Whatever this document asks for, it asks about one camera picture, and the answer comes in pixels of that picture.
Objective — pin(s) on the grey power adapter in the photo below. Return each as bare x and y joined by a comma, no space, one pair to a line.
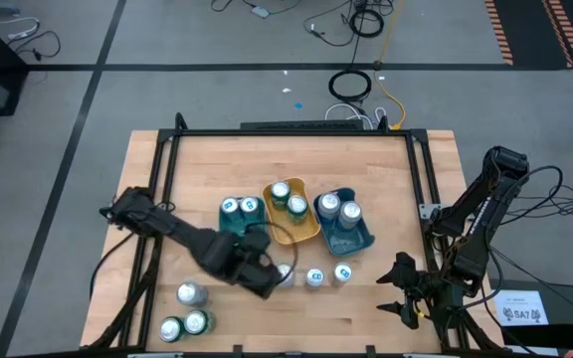
260,11

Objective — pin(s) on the teal plastic bin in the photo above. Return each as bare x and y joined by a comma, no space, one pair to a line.
234,227

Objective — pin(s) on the dark blue plastic bin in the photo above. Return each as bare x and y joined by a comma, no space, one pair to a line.
346,241

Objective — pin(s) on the white blue sparkling water can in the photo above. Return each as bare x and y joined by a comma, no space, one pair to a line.
328,205
191,293
349,214
287,276

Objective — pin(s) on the black ribbed panel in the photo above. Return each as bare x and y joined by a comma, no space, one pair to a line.
301,125

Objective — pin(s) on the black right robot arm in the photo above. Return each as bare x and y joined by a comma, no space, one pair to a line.
485,209

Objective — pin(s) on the yellow plastic bin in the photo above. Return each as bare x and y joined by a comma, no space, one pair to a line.
291,231

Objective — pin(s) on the black aluminium table frame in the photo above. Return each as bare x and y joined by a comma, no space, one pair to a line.
291,133

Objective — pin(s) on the slim silver blue energy can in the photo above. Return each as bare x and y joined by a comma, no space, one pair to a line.
249,204
342,272
229,205
315,277

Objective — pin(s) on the silver mounting bracket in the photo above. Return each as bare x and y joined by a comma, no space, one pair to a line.
428,210

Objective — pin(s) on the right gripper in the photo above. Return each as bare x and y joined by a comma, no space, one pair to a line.
428,293

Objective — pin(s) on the white paper sign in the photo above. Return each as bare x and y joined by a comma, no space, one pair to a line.
520,308

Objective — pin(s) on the black floor mat orange stripes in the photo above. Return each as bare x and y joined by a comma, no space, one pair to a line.
530,30

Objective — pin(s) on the black cabinet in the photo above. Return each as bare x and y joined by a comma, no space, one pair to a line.
570,308

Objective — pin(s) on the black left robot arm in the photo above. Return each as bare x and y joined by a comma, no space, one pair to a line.
187,238

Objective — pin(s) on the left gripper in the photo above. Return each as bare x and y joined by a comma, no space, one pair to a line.
249,261

